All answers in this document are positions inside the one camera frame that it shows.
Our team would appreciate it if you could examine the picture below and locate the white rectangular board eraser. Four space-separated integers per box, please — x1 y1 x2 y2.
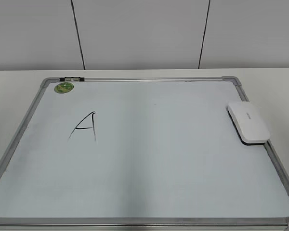
226 101 271 145

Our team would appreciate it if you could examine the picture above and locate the black and silver hanger clip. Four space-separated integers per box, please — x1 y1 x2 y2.
59 77 85 82

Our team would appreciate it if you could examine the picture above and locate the round green sticker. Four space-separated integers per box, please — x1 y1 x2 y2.
54 82 74 94

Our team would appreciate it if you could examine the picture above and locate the white board with aluminium frame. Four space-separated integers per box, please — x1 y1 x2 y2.
0 77 289 230

